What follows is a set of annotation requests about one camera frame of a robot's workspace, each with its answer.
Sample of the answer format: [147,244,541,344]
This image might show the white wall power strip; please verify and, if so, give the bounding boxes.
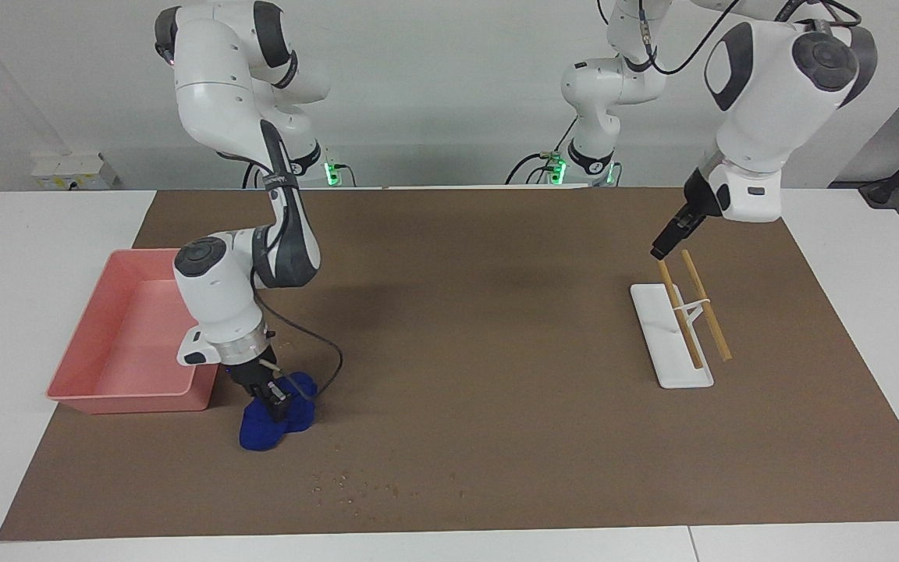
[32,152,119,190]

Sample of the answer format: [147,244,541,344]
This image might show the blue towel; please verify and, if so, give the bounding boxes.
[239,372,319,452]

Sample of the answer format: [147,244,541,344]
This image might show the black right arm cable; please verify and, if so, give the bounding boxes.
[251,117,345,403]

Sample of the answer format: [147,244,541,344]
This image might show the wooden rack rod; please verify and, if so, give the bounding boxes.
[657,259,704,370]
[680,250,733,362]

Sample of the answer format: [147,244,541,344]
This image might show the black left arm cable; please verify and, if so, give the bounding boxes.
[637,0,864,76]

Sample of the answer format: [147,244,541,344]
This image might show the black base cable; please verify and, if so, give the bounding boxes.
[506,117,575,186]

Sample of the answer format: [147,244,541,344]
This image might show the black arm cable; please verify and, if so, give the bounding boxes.
[637,0,864,76]
[251,117,345,403]

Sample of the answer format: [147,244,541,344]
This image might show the pink plastic bin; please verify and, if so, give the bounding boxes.
[46,249,220,414]

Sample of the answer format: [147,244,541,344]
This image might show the brown table mat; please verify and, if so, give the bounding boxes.
[0,187,899,542]

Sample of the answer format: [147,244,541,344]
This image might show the white rack base tray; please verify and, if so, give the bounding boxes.
[630,283,715,389]

